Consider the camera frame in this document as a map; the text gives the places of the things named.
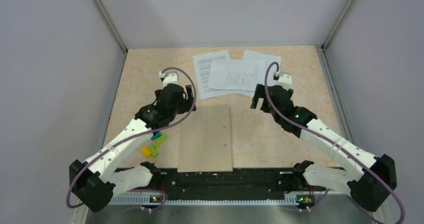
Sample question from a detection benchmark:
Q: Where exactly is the yellow block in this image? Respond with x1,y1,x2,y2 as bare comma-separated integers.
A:
141,146,152,158

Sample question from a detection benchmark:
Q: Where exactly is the teal block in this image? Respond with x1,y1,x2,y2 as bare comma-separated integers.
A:
151,132,162,141

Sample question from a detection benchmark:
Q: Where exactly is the beige file folder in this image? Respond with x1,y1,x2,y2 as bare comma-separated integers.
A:
177,104,233,172

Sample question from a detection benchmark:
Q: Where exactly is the printed text paper sheet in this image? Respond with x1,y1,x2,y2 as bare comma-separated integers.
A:
192,50,233,100

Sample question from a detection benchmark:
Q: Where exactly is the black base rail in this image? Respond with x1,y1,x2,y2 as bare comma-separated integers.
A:
127,167,327,203

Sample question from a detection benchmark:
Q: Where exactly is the small green block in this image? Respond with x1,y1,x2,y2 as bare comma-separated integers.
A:
147,146,159,158

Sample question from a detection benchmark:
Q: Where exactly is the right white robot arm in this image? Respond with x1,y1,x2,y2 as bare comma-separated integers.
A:
251,84,397,212

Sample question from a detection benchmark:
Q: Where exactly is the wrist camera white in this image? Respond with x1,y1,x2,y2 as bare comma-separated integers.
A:
158,72,179,87
273,71,293,90

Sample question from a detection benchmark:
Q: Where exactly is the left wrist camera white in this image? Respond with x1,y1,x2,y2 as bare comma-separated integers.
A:
158,72,179,87

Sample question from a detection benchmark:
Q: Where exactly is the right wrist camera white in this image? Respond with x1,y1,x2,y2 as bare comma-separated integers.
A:
273,71,293,90

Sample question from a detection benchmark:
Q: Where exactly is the form paper sheet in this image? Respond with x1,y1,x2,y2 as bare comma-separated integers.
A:
208,59,257,91

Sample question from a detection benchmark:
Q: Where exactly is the long green block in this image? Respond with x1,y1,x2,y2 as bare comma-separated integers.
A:
152,134,168,149

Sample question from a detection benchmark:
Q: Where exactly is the grey slotted cable duct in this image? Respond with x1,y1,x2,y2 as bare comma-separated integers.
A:
107,193,299,206

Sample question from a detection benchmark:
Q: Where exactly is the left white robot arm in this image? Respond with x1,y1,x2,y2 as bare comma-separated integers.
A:
68,83,197,212

